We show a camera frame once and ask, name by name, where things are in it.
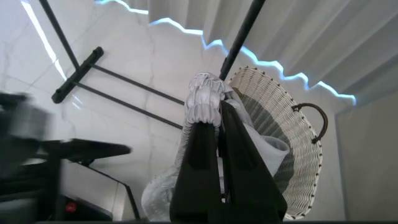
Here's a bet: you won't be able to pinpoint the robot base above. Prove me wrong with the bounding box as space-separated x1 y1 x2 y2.
0 155 141 222

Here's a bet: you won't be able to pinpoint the white laundry basket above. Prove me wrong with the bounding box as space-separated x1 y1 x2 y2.
228 65 329 220

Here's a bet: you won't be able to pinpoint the white curtain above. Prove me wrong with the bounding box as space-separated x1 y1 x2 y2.
124 0 398 105

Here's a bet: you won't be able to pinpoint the black clothes rack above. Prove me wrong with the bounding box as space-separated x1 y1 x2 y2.
39 0 267 130

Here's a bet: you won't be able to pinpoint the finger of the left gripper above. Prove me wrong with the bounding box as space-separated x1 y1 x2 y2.
42 138 132 164

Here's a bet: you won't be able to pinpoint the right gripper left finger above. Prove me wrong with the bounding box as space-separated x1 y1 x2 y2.
169 121 223 222

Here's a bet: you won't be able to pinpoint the pale grey shorts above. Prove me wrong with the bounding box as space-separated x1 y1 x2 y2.
141 72 290 222

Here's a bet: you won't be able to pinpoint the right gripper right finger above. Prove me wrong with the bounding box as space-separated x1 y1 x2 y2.
219 100 289 222

